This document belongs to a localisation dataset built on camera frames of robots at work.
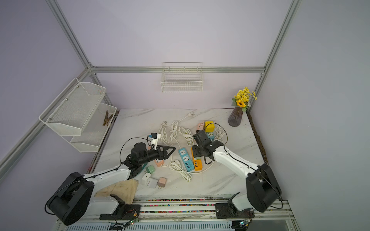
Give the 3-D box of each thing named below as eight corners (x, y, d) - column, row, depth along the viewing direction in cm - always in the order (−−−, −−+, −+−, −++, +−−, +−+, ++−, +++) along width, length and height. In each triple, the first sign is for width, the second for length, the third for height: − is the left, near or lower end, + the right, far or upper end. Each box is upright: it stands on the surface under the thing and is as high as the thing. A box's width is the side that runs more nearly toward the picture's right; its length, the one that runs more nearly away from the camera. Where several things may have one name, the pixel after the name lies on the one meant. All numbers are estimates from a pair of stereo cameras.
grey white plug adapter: (147, 188, 82) (145, 186, 78) (149, 180, 85) (147, 177, 81) (156, 188, 82) (155, 186, 78) (157, 180, 85) (156, 177, 81)
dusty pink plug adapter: (156, 188, 84) (156, 186, 82) (160, 178, 87) (159, 176, 85) (163, 189, 83) (163, 188, 81) (167, 179, 87) (166, 178, 85)
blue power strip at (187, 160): (187, 172, 88) (187, 171, 86) (178, 150, 98) (177, 149, 96) (195, 169, 90) (195, 167, 88) (185, 147, 99) (185, 146, 98)
